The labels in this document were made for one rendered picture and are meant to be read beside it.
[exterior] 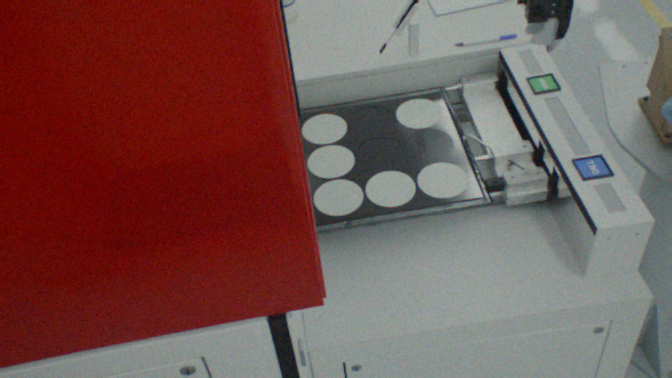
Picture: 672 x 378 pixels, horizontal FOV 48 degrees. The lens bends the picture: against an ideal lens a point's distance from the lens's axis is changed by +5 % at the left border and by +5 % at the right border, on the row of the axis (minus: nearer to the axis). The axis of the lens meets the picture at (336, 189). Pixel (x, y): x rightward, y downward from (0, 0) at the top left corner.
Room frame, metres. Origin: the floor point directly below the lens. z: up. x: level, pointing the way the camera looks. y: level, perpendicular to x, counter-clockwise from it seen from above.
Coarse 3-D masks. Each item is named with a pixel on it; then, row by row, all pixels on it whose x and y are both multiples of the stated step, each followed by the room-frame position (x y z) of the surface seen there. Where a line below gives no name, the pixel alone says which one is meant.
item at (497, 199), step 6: (498, 192) 1.01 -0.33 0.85; (492, 198) 1.00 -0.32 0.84; (498, 198) 1.00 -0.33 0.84; (492, 204) 1.00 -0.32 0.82; (498, 204) 1.00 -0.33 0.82; (456, 210) 1.00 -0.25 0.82; (462, 210) 1.00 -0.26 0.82; (420, 216) 0.99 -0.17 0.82; (426, 216) 0.99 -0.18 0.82; (378, 222) 0.99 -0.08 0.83; (384, 222) 0.99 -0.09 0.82; (342, 228) 0.98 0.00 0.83; (348, 228) 0.98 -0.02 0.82
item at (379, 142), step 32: (416, 96) 1.29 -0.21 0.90; (352, 128) 1.21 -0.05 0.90; (384, 128) 1.20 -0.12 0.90; (416, 128) 1.18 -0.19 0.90; (448, 128) 1.17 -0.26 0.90; (384, 160) 1.10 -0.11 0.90; (416, 160) 1.08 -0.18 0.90; (448, 160) 1.07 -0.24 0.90; (416, 192) 0.99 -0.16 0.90; (480, 192) 0.97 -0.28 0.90; (320, 224) 0.94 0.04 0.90
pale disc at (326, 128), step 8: (312, 120) 1.25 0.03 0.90; (320, 120) 1.25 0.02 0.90; (328, 120) 1.25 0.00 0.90; (336, 120) 1.24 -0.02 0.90; (304, 128) 1.23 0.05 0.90; (312, 128) 1.23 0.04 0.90; (320, 128) 1.22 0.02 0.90; (328, 128) 1.22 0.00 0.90; (336, 128) 1.22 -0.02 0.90; (344, 128) 1.21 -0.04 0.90; (304, 136) 1.20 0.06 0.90; (312, 136) 1.20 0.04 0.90; (320, 136) 1.20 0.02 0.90; (328, 136) 1.19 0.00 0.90; (336, 136) 1.19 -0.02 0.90
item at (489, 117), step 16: (464, 96) 1.29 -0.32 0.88; (480, 96) 1.29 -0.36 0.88; (496, 96) 1.28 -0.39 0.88; (480, 112) 1.23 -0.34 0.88; (496, 112) 1.22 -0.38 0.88; (480, 128) 1.18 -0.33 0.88; (496, 128) 1.17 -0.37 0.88; (512, 128) 1.16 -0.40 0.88; (480, 144) 1.15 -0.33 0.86; (496, 144) 1.12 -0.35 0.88; (496, 176) 1.04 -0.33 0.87; (528, 192) 0.97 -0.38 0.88; (544, 192) 0.97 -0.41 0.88
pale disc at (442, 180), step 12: (432, 168) 1.05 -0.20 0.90; (444, 168) 1.05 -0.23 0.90; (456, 168) 1.04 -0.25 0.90; (420, 180) 1.02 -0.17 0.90; (432, 180) 1.02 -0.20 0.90; (444, 180) 1.01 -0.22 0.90; (456, 180) 1.01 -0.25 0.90; (432, 192) 0.99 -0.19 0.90; (444, 192) 0.98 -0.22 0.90; (456, 192) 0.98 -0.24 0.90
